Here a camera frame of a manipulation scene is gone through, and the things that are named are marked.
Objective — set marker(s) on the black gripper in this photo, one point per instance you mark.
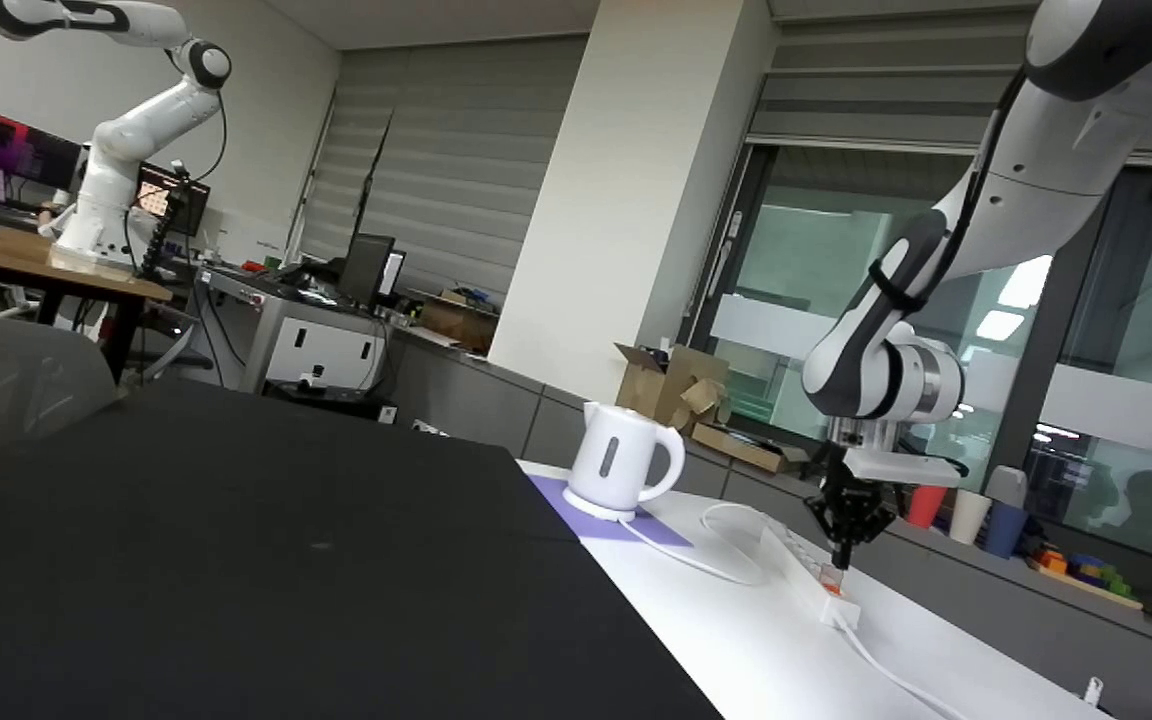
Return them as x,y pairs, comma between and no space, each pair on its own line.
853,497

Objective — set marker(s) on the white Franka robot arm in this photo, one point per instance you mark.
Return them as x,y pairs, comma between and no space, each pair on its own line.
1068,162

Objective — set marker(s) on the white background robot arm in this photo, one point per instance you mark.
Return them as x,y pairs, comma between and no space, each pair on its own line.
120,133

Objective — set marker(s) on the red cup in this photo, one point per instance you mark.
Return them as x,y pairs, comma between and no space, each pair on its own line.
924,506

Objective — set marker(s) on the white cup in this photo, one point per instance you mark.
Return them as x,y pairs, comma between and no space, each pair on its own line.
969,516

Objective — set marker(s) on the blue cup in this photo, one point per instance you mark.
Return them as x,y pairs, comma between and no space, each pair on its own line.
1004,515

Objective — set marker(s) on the colourful small toys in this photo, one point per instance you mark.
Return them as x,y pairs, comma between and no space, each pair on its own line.
1083,573

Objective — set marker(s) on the open cardboard box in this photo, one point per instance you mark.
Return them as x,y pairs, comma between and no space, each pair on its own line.
668,385

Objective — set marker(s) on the white electric kettle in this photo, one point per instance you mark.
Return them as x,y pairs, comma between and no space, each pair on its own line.
618,461

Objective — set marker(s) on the purple mat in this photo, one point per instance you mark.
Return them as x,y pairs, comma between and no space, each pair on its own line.
563,515

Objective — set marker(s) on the flat cardboard box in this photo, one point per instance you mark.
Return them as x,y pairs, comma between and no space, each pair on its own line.
456,323

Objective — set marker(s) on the black computer monitor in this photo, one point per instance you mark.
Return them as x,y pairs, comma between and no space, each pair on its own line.
366,271

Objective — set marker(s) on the white cabinet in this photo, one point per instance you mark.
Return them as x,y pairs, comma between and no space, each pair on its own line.
324,352

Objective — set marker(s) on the black board panel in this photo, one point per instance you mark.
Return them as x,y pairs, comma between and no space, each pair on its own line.
231,563

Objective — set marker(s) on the grey office chair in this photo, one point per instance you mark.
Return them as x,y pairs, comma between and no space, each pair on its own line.
11,380

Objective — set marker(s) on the wooden desk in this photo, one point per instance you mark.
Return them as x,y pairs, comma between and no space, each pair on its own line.
30,262

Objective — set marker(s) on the monitor with purple screen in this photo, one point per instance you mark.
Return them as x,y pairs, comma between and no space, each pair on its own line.
16,147

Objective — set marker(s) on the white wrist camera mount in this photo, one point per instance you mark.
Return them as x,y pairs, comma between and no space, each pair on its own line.
908,467

